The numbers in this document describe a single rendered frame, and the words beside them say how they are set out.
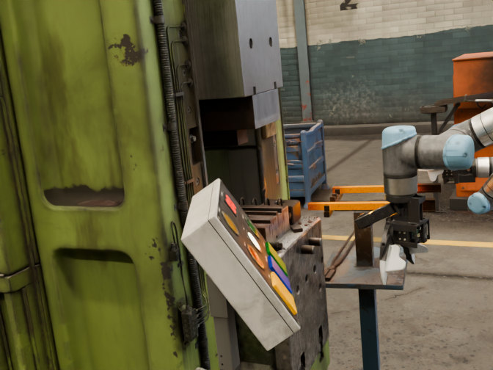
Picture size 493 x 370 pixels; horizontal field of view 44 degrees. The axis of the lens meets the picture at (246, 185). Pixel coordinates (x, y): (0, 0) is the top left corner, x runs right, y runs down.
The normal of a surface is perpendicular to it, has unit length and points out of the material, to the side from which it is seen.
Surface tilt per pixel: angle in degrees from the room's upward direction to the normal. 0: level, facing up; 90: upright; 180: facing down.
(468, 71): 90
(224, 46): 90
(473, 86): 90
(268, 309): 90
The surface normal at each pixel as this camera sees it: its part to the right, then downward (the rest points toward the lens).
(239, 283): 0.02, 0.22
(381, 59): -0.43, 0.25
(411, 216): -0.64, 0.22
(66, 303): 0.86, 0.03
